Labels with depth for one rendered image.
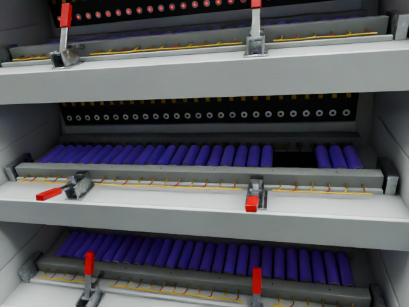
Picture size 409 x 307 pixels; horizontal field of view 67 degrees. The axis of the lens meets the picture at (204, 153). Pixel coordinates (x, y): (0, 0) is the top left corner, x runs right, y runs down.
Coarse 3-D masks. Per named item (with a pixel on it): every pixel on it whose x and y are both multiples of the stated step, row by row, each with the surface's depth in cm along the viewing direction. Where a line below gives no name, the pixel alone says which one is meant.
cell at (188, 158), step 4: (192, 148) 52; (196, 148) 52; (188, 152) 51; (192, 152) 51; (196, 152) 51; (188, 156) 50; (192, 156) 50; (196, 156) 51; (184, 160) 49; (188, 160) 48; (192, 160) 49; (184, 164) 48; (188, 164) 48; (192, 164) 49
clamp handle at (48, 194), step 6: (72, 180) 45; (66, 186) 44; (72, 186) 45; (42, 192) 40; (48, 192) 40; (54, 192) 41; (60, 192) 42; (36, 198) 39; (42, 198) 39; (48, 198) 40
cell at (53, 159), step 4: (64, 148) 58; (68, 148) 58; (72, 148) 58; (60, 152) 56; (64, 152) 56; (56, 156) 55; (60, 156) 55; (48, 160) 54; (52, 160) 54; (56, 160) 54
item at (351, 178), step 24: (24, 168) 51; (48, 168) 50; (72, 168) 49; (96, 168) 48; (120, 168) 48; (144, 168) 47; (168, 168) 46; (192, 168) 45; (216, 168) 45; (240, 168) 44; (264, 168) 43; (288, 168) 43; (312, 168) 42; (336, 192) 39; (360, 192) 39
